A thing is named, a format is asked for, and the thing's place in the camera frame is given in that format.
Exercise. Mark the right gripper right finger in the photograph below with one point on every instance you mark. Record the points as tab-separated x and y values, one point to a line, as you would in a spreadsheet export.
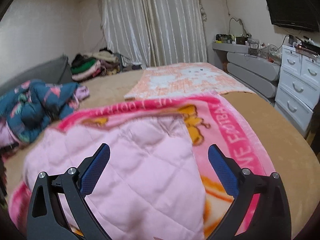
260	209

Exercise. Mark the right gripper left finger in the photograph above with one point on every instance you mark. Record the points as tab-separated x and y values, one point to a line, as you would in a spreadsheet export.
46	218

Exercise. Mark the pink quilted jacket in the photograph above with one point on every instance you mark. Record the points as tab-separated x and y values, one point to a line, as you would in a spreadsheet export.
150	188

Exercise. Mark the pile of folded clothes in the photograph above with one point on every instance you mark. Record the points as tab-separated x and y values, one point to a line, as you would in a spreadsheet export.
102	63

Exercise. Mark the tan bed cover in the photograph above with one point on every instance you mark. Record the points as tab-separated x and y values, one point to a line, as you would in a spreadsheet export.
291	156

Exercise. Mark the teal floral comforter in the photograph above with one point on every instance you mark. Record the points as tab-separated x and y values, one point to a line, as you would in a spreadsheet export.
30	107

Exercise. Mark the pink football fleece blanket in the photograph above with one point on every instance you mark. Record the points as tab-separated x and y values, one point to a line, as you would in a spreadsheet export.
209	119

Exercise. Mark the white drawer chest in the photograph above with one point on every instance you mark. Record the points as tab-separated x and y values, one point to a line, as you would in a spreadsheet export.
298	87

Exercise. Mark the peach kitty blanket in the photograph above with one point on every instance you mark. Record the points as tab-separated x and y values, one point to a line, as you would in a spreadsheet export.
183	79

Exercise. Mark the striped white curtain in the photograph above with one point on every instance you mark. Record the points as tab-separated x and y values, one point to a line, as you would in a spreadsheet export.
154	32

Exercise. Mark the grey wall shelf unit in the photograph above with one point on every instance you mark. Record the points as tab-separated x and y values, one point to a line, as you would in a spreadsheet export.
259	75

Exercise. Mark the black wall television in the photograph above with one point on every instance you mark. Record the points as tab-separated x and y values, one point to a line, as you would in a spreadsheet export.
292	14

